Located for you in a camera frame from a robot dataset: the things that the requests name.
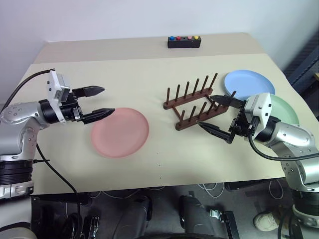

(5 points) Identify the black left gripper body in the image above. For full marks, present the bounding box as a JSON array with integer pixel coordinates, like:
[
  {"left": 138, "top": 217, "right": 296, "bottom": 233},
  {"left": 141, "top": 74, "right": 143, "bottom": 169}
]
[{"left": 59, "top": 89, "right": 85, "bottom": 123}]

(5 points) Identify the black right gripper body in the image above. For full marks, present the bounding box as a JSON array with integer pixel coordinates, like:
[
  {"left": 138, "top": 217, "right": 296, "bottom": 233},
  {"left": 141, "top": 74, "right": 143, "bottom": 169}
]
[{"left": 229, "top": 107, "right": 260, "bottom": 137}]

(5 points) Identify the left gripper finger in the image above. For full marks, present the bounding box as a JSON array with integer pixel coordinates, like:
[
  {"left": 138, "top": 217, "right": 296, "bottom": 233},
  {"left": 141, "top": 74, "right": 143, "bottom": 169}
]
[
  {"left": 80, "top": 108, "right": 116, "bottom": 125},
  {"left": 72, "top": 85, "right": 106, "bottom": 99}
]

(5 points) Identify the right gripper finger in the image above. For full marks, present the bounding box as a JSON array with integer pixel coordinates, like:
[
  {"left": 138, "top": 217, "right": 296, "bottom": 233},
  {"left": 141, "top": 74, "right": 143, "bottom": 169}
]
[
  {"left": 196, "top": 120, "right": 237, "bottom": 145},
  {"left": 210, "top": 94, "right": 247, "bottom": 109}
]

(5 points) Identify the brown wooden dish rack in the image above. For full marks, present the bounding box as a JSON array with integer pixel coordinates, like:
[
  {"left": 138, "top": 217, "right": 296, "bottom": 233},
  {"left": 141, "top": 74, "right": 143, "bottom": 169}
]
[{"left": 163, "top": 72, "right": 229, "bottom": 131}]

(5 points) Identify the blue plate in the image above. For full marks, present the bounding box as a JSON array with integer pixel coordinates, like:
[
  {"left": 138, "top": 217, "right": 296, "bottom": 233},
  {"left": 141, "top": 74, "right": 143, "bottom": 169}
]
[{"left": 223, "top": 69, "right": 276, "bottom": 100}]

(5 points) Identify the pink red plate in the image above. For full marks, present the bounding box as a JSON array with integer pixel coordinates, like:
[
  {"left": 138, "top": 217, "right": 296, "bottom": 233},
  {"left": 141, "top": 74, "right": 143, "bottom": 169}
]
[{"left": 90, "top": 107, "right": 150, "bottom": 158}]

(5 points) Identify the green plate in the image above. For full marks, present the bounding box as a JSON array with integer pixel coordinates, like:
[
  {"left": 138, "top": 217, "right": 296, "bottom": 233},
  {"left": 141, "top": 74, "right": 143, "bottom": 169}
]
[{"left": 270, "top": 94, "right": 300, "bottom": 125}]

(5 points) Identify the black box with coloured buttons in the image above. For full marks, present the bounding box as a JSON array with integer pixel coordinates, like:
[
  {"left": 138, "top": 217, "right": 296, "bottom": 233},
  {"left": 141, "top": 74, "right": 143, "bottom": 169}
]
[{"left": 167, "top": 35, "right": 201, "bottom": 49}]

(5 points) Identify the dark rounded shape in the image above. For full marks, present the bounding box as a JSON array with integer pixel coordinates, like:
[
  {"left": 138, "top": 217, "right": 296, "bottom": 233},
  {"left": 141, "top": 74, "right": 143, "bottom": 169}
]
[
  {"left": 117, "top": 195, "right": 153, "bottom": 239},
  {"left": 179, "top": 194, "right": 212, "bottom": 235}
]

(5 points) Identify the white sneaker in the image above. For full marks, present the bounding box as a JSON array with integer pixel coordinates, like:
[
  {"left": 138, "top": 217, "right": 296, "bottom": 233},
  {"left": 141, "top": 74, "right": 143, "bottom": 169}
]
[{"left": 253, "top": 211, "right": 280, "bottom": 231}]

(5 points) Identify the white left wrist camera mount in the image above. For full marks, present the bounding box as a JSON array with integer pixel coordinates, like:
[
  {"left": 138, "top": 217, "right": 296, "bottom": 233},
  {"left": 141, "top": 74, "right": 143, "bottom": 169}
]
[{"left": 46, "top": 69, "right": 73, "bottom": 124}]

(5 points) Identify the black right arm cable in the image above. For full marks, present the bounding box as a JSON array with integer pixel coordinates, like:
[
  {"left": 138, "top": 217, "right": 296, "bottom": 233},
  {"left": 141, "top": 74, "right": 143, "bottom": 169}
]
[{"left": 248, "top": 134, "right": 319, "bottom": 161}]

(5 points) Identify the white cable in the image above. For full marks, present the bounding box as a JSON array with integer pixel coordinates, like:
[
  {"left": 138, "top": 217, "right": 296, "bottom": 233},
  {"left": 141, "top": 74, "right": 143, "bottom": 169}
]
[
  {"left": 198, "top": 183, "right": 225, "bottom": 198},
  {"left": 103, "top": 188, "right": 142, "bottom": 200}
]

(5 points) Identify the black table frame bar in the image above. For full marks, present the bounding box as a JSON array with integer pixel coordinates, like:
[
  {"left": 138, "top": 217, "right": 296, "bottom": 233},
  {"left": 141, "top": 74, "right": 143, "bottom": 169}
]
[{"left": 225, "top": 180, "right": 270, "bottom": 192}]

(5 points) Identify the silver caster bracket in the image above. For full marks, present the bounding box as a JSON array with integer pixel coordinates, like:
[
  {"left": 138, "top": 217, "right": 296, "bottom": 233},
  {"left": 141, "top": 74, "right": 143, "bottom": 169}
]
[{"left": 208, "top": 209, "right": 236, "bottom": 239}]

